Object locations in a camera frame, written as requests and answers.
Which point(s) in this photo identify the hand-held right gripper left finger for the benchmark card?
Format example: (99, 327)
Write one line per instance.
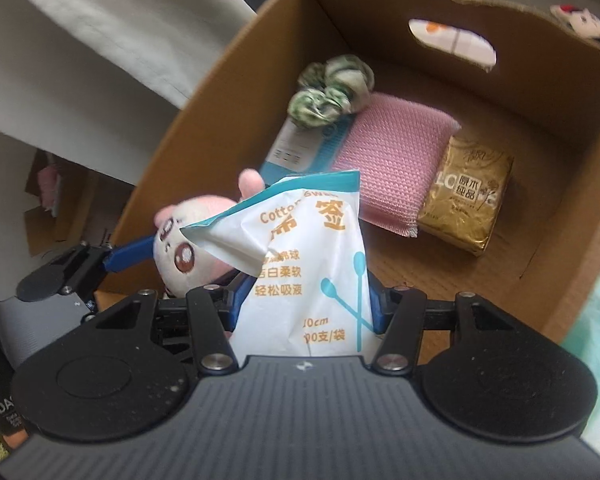
(235, 310)

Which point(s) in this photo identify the pink mesh sponge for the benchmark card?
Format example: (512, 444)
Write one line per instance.
(395, 160)

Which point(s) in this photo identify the gold tissue packet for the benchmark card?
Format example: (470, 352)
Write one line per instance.
(465, 195)

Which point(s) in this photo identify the small black haired doll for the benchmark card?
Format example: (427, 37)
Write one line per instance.
(587, 25)

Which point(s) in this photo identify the green white scrunchie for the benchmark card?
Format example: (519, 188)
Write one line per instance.
(330, 90)

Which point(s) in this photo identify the pale grey cloth cover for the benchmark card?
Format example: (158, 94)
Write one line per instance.
(80, 35)

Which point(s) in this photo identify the blue white bandage box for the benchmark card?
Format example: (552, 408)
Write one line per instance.
(300, 150)

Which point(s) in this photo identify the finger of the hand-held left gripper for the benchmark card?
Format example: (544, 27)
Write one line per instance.
(130, 255)

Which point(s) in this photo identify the pink packet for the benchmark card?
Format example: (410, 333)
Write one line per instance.
(49, 190)

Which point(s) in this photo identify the pink plush toy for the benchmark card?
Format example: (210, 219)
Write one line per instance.
(190, 260)

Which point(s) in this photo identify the brown storage carton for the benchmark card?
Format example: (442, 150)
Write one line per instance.
(80, 210)

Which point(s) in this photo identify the white cotton swab packet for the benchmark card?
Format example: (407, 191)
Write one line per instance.
(305, 270)

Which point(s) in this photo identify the brown cardboard box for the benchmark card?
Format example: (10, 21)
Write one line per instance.
(555, 160)

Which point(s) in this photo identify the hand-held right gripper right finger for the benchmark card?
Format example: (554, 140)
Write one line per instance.
(377, 310)

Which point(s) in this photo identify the printed bed sheet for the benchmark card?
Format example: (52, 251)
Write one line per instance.
(450, 42)

